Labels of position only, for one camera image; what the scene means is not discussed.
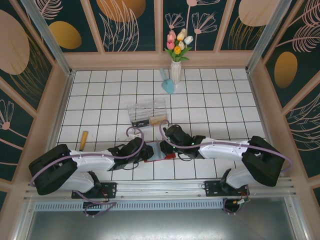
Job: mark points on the red leather card holder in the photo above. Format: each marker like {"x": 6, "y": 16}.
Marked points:
{"x": 157, "y": 151}

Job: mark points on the clear acrylic card organizer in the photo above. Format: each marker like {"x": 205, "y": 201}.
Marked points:
{"x": 147, "y": 110}

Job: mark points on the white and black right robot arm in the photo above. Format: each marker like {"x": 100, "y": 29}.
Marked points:
{"x": 260, "y": 160}

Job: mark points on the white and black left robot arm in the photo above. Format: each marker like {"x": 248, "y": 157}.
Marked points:
{"x": 62, "y": 167}

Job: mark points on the black VIP card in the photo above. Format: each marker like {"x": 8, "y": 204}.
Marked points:
{"x": 141, "y": 123}

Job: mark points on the gold card with dark stripe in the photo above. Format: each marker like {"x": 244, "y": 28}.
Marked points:
{"x": 158, "y": 120}

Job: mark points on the light blue plastic scoop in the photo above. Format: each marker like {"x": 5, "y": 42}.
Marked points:
{"x": 168, "y": 86}

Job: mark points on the white ribbed vase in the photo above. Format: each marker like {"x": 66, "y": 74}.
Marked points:
{"x": 175, "y": 73}

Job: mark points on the grey metal panel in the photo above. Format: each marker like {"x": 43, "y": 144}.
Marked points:
{"x": 160, "y": 226}

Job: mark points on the artificial tulip bouquet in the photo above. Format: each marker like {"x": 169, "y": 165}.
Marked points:
{"x": 178, "y": 46}

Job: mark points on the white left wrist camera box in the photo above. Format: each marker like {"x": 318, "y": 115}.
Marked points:
{"x": 133, "y": 136}

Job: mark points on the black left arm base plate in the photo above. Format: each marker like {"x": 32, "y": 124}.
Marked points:
{"x": 110, "y": 188}

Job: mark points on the aluminium front rail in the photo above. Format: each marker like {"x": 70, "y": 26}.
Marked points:
{"x": 160, "y": 188}

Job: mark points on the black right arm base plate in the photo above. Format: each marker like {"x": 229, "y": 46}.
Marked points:
{"x": 212, "y": 188}

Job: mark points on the aluminium frame post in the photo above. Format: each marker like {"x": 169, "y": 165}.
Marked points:
{"x": 47, "y": 37}
{"x": 266, "y": 32}

